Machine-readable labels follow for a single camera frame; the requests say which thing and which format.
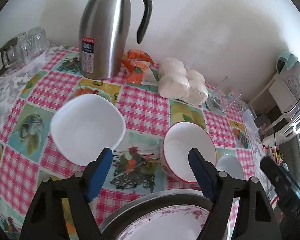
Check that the stainless steel thermos jug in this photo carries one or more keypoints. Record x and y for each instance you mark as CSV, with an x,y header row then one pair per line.
x,y
102,30

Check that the white plastic storage rack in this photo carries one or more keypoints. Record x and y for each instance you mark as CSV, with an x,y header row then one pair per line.
x,y
297,127

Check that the green cloth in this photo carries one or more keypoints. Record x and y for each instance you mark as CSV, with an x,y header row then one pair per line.
x,y
288,57

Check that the white serving tray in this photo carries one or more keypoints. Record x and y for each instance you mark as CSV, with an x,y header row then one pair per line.
x,y
27,63

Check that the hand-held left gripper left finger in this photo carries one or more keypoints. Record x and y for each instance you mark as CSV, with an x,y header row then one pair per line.
x,y
100,175

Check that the light blue bowl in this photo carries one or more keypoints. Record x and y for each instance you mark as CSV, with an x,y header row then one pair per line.
x,y
231,166

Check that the pink checkered printed tablecloth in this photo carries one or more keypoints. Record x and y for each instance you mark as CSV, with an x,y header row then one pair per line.
x,y
145,105

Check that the colourful snack tube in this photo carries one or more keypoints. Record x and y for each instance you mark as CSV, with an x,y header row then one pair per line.
x,y
271,152

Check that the translucent white plastic box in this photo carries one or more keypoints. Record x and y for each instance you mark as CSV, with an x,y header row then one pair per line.
x,y
250,121

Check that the small white bowl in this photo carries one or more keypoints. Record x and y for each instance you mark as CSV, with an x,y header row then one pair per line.
x,y
87,127

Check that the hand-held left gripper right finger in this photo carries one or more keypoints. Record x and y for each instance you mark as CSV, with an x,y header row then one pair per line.
x,y
202,175

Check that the bag of white steamed buns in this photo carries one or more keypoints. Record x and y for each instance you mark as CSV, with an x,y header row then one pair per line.
x,y
175,80

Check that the strawberry print bowl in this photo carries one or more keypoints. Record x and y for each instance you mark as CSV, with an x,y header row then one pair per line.
x,y
180,145

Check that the white printed box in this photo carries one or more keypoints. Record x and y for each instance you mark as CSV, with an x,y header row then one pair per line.
x,y
290,87

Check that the orange snack packet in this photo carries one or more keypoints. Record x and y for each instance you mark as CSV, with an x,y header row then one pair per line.
x,y
137,70

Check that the black charger adapter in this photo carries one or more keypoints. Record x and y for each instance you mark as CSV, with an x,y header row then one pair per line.
x,y
262,121

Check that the clear drinking glass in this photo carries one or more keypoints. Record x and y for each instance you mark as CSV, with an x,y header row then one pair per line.
x,y
23,50
38,38
22,36

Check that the grey sofa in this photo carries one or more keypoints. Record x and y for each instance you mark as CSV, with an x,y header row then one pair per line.
x,y
290,155

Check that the round floral rimmed plate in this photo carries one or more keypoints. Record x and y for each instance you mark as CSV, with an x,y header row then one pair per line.
x,y
165,225

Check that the clear glass mug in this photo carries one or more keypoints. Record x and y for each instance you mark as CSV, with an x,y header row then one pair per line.
x,y
220,102

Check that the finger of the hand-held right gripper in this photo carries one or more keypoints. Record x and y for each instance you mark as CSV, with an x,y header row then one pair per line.
x,y
272,171

